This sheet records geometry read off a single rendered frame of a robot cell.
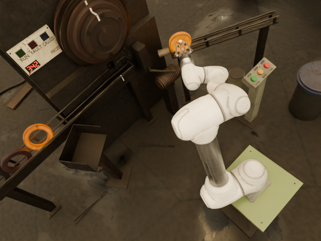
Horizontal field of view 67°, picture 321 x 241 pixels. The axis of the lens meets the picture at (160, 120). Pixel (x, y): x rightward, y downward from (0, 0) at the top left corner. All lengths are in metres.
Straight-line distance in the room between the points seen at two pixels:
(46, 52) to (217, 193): 1.26
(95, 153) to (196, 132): 0.90
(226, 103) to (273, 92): 1.58
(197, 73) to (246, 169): 0.61
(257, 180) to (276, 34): 1.98
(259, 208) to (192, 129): 0.85
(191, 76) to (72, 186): 1.49
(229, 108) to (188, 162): 1.23
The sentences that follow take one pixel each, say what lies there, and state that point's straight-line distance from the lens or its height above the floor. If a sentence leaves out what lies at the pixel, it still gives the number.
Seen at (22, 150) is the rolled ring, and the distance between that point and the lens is 1.82.
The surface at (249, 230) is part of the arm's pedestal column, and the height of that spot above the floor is 0.03.
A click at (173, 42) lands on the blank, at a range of 1.76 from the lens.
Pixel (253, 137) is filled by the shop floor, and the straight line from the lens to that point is 2.25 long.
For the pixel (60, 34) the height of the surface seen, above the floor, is 1.23.
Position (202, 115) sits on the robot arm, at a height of 1.18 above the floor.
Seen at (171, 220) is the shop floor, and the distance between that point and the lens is 2.03.
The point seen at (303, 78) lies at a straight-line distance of 2.11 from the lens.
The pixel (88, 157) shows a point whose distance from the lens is 1.71.
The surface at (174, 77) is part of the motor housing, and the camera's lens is 2.01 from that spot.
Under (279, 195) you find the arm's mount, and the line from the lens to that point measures 1.70.
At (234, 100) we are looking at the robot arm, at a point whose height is 1.20.
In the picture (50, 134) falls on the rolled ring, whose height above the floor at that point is 0.68.
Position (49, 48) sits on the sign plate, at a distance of 1.64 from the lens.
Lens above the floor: 1.98
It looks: 57 degrees down
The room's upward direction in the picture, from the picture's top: 21 degrees counter-clockwise
